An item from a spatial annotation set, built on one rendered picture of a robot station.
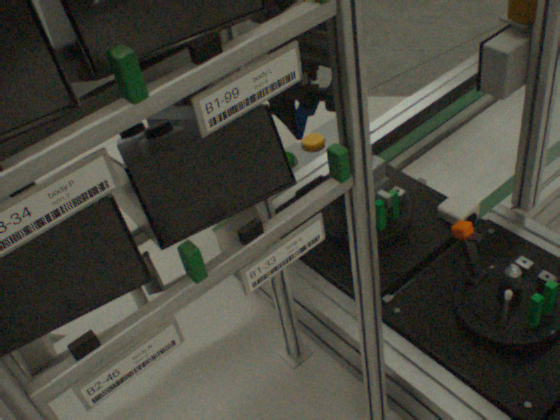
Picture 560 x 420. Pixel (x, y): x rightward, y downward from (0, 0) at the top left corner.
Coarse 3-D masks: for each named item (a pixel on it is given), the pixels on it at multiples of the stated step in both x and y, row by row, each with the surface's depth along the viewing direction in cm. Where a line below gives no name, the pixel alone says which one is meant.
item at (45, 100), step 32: (0, 0) 37; (0, 32) 37; (32, 32) 38; (0, 64) 37; (32, 64) 38; (0, 96) 37; (32, 96) 38; (64, 96) 39; (0, 128) 38; (32, 128) 38
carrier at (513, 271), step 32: (448, 256) 92; (480, 256) 91; (512, 256) 90; (544, 256) 89; (416, 288) 88; (448, 288) 87; (480, 288) 84; (512, 288) 79; (544, 288) 77; (384, 320) 86; (416, 320) 84; (448, 320) 84; (480, 320) 81; (512, 320) 80; (544, 320) 79; (448, 352) 80; (480, 352) 79; (512, 352) 79; (544, 352) 78; (480, 384) 76; (512, 384) 76; (544, 384) 75; (512, 416) 73; (544, 416) 73
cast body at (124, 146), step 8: (136, 128) 72; (144, 128) 73; (120, 136) 73; (128, 136) 72; (136, 136) 71; (144, 136) 71; (120, 144) 71; (128, 144) 71; (136, 144) 71; (120, 152) 71; (128, 152) 71; (136, 152) 72; (128, 160) 72; (136, 160) 72
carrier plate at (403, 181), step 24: (408, 192) 103; (432, 192) 102; (312, 216) 102; (432, 216) 98; (408, 240) 95; (432, 240) 94; (456, 240) 96; (312, 264) 95; (336, 264) 94; (384, 264) 92; (408, 264) 92; (384, 288) 89
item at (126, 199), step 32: (224, 128) 53; (256, 128) 54; (160, 160) 51; (192, 160) 52; (224, 160) 53; (256, 160) 54; (288, 160) 55; (128, 192) 55; (160, 192) 52; (192, 192) 53; (224, 192) 54; (256, 192) 55; (160, 224) 52; (192, 224) 53
